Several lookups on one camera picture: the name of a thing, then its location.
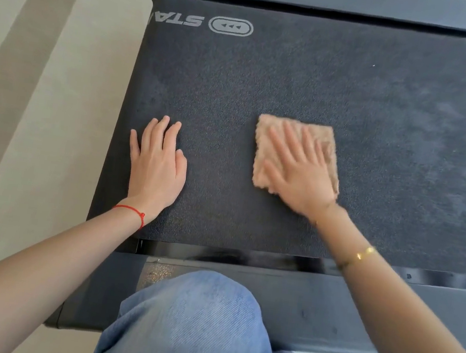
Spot black treadmill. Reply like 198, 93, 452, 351
44, 0, 466, 353

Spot person's blue jeans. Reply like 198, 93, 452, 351
91, 254, 382, 353

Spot person's right forearm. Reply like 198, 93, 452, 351
296, 201, 466, 353

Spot red string bracelet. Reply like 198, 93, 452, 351
110, 203, 147, 231

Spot person's right hand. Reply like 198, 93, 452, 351
255, 120, 350, 227

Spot beige cleaning cloth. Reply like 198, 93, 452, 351
247, 112, 351, 202

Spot person's left forearm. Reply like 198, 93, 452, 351
0, 187, 146, 353

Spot person's left hand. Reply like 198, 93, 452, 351
117, 110, 195, 224

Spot gold bangle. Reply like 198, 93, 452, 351
335, 241, 377, 276

